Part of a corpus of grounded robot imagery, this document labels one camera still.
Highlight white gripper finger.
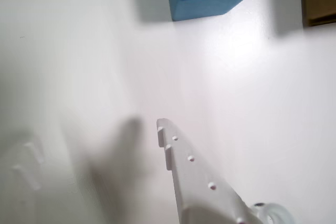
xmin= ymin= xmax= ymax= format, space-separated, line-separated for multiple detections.
xmin=156 ymin=118 xmax=296 ymax=224
xmin=0 ymin=133 xmax=46 ymax=224

